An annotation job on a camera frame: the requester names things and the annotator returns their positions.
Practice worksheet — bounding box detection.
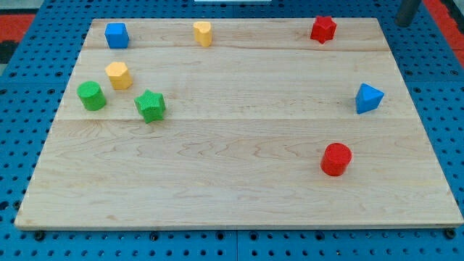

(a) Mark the green star block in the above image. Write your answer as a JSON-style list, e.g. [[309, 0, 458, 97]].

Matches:
[[134, 90, 166, 123]]

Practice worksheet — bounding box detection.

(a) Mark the red star block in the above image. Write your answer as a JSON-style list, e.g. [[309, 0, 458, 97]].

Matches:
[[310, 16, 337, 44]]

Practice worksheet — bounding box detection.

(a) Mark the wooden board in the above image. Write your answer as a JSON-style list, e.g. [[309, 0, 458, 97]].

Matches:
[[14, 18, 463, 231]]

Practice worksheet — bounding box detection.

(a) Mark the yellow heart block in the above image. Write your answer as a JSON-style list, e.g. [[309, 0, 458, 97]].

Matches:
[[193, 21, 212, 47]]

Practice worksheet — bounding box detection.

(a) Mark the red cylinder block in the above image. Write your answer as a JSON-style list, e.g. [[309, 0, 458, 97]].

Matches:
[[320, 143, 352, 177]]

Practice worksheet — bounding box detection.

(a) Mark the yellow hexagon block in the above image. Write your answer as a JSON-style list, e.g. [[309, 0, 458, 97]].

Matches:
[[104, 62, 133, 90]]

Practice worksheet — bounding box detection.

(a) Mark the blue triangle block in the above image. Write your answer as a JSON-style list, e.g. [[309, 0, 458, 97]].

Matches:
[[355, 83, 384, 114]]

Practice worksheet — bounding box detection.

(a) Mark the green cylinder block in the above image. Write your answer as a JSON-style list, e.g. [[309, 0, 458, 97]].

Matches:
[[77, 81, 107, 111]]

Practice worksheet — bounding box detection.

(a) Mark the blue cube block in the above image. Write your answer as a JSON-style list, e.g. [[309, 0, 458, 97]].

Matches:
[[104, 22, 129, 49]]

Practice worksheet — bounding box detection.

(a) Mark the grey cylindrical pointer rod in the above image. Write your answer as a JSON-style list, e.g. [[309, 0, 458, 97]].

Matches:
[[394, 0, 421, 28]]

